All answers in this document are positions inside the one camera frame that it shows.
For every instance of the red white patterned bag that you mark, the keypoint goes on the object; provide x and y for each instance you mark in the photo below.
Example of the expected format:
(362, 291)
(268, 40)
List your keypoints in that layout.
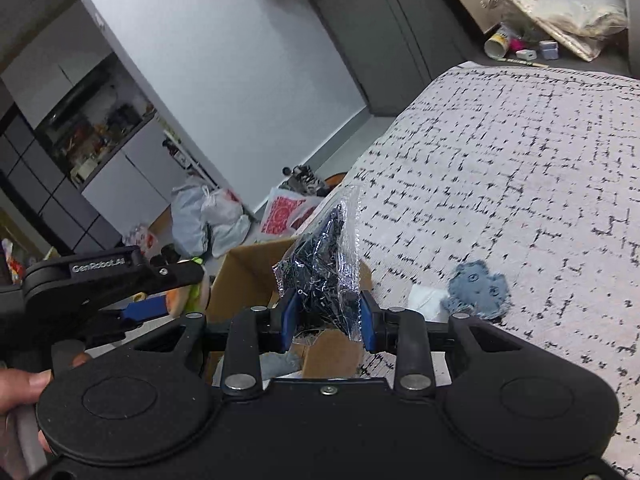
(285, 212)

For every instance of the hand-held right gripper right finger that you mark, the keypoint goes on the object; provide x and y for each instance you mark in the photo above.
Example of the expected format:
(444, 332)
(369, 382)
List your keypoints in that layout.
(369, 325)

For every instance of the white black patterned bed cover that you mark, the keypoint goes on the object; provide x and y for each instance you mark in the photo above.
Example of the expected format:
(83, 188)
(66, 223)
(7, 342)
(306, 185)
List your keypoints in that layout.
(525, 185)

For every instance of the clear bag of black pieces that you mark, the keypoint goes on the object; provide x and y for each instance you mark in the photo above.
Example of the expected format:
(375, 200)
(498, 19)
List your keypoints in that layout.
(320, 270)

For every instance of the dark grey wardrobe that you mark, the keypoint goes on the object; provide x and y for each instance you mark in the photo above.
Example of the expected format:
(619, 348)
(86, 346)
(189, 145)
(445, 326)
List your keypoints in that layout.
(390, 35)

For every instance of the black shoes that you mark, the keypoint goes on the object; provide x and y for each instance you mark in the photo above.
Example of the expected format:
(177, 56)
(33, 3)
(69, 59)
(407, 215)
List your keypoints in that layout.
(305, 180)

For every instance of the person's left hand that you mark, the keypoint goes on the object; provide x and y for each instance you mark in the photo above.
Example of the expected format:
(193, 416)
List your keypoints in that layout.
(20, 390)

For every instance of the white grey wall cabinet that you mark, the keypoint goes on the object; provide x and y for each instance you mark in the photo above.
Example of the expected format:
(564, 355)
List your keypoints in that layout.
(100, 150)

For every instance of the white folded cloth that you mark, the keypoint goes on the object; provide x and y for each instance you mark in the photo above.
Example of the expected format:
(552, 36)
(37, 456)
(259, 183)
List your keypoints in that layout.
(425, 302)

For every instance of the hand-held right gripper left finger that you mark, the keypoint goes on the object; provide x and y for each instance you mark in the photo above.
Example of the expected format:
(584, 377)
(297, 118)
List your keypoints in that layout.
(291, 322)

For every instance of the brown cardboard box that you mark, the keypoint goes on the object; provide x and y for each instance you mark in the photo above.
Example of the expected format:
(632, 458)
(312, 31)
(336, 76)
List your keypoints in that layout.
(250, 270)

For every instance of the white yellow paper cup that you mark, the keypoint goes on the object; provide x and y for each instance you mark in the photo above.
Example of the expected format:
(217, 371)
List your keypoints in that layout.
(500, 42)

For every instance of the white slim rack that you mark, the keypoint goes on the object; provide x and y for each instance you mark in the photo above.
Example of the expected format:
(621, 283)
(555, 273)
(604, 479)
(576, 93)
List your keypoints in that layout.
(180, 152)

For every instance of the white plastic bag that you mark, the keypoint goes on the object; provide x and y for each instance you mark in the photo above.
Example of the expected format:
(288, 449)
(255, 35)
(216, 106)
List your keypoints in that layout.
(225, 220)

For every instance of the small pale blue box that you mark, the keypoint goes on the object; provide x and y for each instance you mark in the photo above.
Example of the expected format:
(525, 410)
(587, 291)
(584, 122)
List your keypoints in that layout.
(548, 50)

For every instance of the grey blue flat soft pad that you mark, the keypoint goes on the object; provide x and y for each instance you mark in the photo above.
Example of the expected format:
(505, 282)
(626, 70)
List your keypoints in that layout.
(479, 290)

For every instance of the pile of bags by wall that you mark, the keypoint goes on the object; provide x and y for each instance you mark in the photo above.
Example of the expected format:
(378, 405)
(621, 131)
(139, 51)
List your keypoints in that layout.
(560, 15)

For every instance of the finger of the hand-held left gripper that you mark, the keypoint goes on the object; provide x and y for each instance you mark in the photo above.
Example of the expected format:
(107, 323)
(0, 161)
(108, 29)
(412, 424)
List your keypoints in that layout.
(172, 274)
(142, 309)

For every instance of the pack of water bottles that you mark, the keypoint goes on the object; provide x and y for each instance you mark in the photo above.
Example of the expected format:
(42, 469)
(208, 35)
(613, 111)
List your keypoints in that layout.
(142, 240)

